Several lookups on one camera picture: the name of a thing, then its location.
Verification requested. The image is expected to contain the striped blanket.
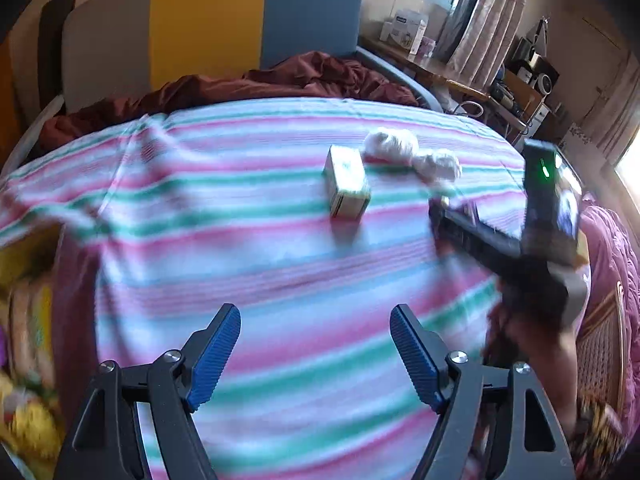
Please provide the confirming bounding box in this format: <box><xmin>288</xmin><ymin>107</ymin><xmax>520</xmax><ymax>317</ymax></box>
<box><xmin>0</xmin><ymin>97</ymin><xmax>592</xmax><ymax>480</ymax></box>

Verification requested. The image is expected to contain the wicker chair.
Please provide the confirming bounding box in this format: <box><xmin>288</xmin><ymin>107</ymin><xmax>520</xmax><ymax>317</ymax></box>
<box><xmin>574</xmin><ymin>280</ymin><xmax>632</xmax><ymax>443</ymax></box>

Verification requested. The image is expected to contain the green and white box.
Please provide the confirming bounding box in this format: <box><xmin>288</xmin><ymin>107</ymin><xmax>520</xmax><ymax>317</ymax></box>
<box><xmin>323</xmin><ymin>144</ymin><xmax>372</xmax><ymax>220</ymax></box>

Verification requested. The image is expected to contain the person's right forearm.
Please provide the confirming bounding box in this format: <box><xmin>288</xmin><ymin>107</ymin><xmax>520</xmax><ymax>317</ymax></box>
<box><xmin>520</xmin><ymin>352</ymin><xmax>583</xmax><ymax>428</ymax></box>

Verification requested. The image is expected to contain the shelf with appliances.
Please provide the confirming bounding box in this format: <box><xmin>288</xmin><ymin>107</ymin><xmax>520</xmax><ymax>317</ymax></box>
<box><xmin>489</xmin><ymin>17</ymin><xmax>562</xmax><ymax>133</ymax></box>

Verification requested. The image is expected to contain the white carton box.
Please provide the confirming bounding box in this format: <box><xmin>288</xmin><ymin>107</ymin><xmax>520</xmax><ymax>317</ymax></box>
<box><xmin>378</xmin><ymin>9</ymin><xmax>429</xmax><ymax>57</ymax></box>

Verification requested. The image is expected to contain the person's right hand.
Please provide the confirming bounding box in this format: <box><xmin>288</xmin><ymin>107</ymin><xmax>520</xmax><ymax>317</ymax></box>
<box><xmin>486</xmin><ymin>301</ymin><xmax>577</xmax><ymax>367</ymax></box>

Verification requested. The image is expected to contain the maroon blanket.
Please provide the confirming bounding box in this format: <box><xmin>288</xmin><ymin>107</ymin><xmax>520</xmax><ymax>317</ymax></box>
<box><xmin>39</xmin><ymin>51</ymin><xmax>422</xmax><ymax>152</ymax></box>

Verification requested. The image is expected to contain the pink quilt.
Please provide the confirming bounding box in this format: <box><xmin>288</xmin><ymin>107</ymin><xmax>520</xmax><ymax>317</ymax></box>
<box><xmin>579</xmin><ymin>204</ymin><xmax>640</xmax><ymax>343</ymax></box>

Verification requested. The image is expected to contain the wooden desk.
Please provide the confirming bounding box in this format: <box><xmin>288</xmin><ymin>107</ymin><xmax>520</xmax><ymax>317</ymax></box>
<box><xmin>359</xmin><ymin>34</ymin><xmax>492</xmax><ymax>107</ymax></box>

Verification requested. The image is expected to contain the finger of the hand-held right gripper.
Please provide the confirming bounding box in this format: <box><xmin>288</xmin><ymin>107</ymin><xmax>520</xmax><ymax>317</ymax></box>
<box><xmin>428</xmin><ymin>195</ymin><xmax>525</xmax><ymax>277</ymax></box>

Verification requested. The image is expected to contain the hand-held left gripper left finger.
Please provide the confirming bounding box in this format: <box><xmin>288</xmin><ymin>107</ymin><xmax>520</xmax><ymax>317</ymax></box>
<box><xmin>52</xmin><ymin>303</ymin><xmax>242</xmax><ymax>480</ymax></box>

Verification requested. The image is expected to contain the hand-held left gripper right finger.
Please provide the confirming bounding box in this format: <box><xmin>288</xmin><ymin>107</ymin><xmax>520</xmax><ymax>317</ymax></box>
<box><xmin>389</xmin><ymin>304</ymin><xmax>576</xmax><ymax>480</ymax></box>

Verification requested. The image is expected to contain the grey yellow blue headboard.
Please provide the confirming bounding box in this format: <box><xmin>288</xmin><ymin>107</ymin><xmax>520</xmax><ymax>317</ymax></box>
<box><xmin>37</xmin><ymin>0</ymin><xmax>364</xmax><ymax>117</ymax></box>

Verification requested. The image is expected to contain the white plastic-wrapped bun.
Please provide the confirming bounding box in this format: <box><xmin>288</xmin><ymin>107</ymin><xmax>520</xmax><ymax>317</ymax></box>
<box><xmin>413</xmin><ymin>150</ymin><xmax>462</xmax><ymax>185</ymax></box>
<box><xmin>362</xmin><ymin>128</ymin><xmax>420</xmax><ymax>162</ymax></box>

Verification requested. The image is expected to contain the yellow label cracker packet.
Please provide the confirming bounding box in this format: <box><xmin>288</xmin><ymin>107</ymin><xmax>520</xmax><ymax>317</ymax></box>
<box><xmin>32</xmin><ymin>280</ymin><xmax>59</xmax><ymax>387</ymax></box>

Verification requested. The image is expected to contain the patterned curtain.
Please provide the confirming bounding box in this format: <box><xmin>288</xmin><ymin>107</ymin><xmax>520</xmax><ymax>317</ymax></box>
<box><xmin>446</xmin><ymin>0</ymin><xmax>532</xmax><ymax>92</ymax></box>

